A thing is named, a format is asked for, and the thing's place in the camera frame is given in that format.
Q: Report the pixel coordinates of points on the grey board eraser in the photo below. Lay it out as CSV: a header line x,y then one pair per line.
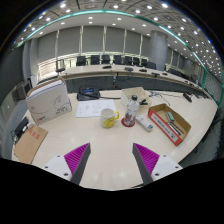
x,y
170,116

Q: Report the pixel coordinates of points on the small open white box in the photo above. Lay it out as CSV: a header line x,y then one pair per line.
x,y
128,95

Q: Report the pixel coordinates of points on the black power strip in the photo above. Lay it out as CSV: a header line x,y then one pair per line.
x,y
20,127

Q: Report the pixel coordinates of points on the black desk microphones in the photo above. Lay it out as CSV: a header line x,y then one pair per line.
x,y
128,69

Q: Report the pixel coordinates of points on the open brown box, red side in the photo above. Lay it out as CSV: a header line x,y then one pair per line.
x,y
163,128

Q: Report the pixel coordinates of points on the black desk phone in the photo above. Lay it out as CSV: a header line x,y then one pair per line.
x,y
87,94

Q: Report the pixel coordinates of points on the clear black-capped water bottle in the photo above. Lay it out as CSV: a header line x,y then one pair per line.
x,y
131,111

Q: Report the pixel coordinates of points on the recessed ceiling lights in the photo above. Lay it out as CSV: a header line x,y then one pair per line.
x,y
115,6

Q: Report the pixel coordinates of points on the row of black office chairs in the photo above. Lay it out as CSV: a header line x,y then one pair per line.
x,y
95,60

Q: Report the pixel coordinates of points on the grey CRT monitor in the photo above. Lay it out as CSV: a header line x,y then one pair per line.
x,y
22,91

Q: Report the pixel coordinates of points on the large white cardboard box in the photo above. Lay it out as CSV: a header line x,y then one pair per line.
x,y
46,101

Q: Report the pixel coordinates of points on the black desk microphone unit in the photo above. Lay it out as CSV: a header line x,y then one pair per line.
x,y
187,97

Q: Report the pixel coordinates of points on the white mug with yellow print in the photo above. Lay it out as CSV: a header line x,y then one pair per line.
x,y
107,118

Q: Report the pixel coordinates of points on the flat brown cardboard sheet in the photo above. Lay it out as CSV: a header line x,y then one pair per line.
x,y
28,145

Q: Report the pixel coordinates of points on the white printed paper sheet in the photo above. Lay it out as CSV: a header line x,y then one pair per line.
x,y
95,108

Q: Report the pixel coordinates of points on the dark pens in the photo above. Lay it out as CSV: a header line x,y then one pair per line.
x,y
176,128

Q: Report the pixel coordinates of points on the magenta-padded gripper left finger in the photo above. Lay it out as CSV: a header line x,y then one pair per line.
x,y
76,159

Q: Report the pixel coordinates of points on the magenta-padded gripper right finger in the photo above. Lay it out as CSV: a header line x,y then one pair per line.
x,y
146,159

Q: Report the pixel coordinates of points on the black stapler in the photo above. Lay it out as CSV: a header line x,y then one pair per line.
x,y
143,102

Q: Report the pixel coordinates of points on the flat round red coaster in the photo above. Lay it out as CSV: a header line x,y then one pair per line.
x,y
124,124

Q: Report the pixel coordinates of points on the white remote control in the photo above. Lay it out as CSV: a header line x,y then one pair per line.
x,y
144,123

